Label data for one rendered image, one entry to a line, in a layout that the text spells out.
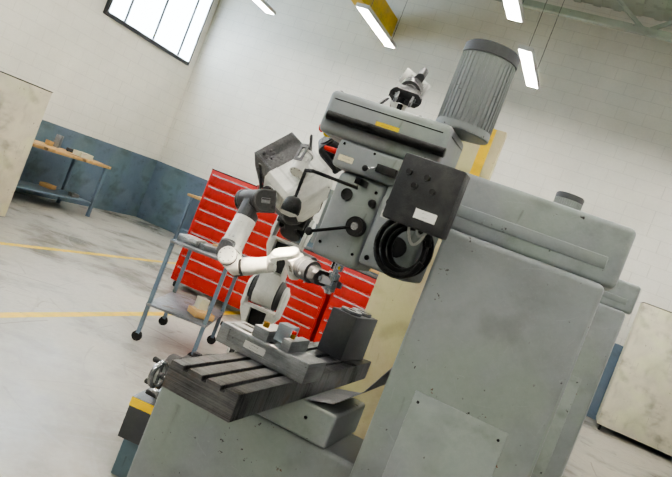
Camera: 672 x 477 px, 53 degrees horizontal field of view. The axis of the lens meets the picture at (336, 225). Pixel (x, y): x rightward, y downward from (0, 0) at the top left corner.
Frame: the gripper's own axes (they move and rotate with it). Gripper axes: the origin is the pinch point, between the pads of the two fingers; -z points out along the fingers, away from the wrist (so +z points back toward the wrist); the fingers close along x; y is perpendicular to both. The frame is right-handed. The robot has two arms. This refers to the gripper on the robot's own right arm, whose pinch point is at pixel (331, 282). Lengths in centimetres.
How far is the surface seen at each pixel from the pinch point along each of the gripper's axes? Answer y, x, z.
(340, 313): 13.2, 25.4, 13.2
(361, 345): 23.8, 41.7, 10.2
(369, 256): -14.8, -5.1, -17.3
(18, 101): -4, 75, 620
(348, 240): -17.0, -7.5, -7.4
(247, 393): 30, -53, -38
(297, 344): 20.3, -21.0, -16.7
